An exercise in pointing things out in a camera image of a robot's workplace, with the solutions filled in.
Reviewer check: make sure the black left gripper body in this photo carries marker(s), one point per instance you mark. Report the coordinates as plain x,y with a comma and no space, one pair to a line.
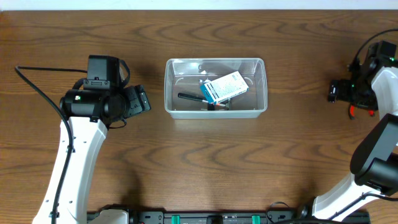
134,102

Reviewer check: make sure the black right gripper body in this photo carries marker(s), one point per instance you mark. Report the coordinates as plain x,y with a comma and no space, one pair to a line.
354,92

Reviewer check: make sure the red handled pliers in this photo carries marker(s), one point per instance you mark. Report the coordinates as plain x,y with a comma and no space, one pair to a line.
351,109

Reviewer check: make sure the small black handled hammer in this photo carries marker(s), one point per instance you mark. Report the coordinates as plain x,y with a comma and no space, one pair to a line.
185,96

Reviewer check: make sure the clear plastic container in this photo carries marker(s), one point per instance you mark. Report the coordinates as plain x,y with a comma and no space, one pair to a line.
182,75

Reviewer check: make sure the blue white cardboard box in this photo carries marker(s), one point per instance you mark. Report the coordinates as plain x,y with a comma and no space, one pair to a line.
224,88

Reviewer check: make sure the yellow black screwdriver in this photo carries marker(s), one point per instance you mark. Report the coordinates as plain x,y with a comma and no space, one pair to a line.
211,107

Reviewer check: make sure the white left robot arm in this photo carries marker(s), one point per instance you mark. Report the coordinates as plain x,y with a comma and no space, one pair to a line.
89,109

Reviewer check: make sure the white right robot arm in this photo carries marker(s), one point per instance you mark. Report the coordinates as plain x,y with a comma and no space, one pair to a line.
373,167

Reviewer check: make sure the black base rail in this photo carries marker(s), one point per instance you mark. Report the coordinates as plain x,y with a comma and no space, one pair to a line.
120,214

